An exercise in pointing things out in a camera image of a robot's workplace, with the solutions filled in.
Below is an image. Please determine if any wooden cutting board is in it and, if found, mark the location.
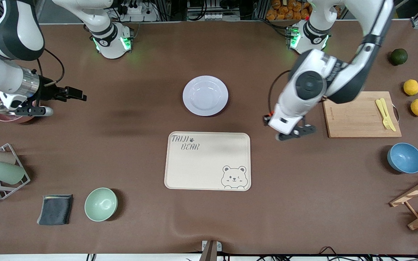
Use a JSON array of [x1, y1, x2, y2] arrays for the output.
[[321, 91, 402, 138]]

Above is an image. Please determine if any pink bowl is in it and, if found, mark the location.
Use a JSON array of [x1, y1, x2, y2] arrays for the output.
[[0, 91, 38, 124]]

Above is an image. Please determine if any mint green cup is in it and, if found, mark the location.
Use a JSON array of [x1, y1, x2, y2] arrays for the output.
[[0, 161, 26, 185]]

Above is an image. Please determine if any dark grey folded cloth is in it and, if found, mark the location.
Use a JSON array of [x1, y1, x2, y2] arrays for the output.
[[37, 194, 74, 226]]

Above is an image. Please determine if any wooden stand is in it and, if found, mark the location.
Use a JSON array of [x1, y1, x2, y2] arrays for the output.
[[390, 170, 418, 231]]

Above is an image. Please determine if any metal table edge bracket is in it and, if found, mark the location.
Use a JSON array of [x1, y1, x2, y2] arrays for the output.
[[199, 240, 222, 261]]

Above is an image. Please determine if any white power strip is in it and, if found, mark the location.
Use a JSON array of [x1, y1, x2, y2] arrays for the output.
[[120, 2, 159, 21]]

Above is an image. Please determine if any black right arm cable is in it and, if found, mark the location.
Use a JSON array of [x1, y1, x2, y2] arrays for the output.
[[36, 48, 65, 87]]

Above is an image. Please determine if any yellow plastic knife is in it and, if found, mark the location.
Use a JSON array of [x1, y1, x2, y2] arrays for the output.
[[380, 98, 397, 132]]

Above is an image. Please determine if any cream bear print tray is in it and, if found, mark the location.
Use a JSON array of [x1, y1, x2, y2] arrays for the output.
[[164, 131, 251, 191]]

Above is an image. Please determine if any grey wire cup rack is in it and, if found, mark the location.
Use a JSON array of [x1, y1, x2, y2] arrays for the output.
[[0, 143, 31, 200]]

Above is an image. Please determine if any blue bowl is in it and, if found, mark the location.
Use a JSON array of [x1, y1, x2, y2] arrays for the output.
[[387, 142, 418, 174]]

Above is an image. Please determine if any green lime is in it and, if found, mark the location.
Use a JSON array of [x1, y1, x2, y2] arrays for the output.
[[391, 48, 409, 66]]

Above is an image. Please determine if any mint green bowl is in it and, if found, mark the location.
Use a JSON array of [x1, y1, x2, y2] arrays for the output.
[[84, 187, 118, 222]]

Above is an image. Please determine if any orange bread rolls pile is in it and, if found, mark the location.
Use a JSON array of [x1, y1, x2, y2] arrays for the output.
[[266, 0, 313, 21]]

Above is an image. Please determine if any yellow plastic fork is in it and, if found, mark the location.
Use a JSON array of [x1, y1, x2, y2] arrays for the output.
[[375, 99, 392, 130]]

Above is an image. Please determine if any pale lavender round plate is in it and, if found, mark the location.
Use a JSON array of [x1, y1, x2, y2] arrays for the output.
[[183, 75, 229, 117]]

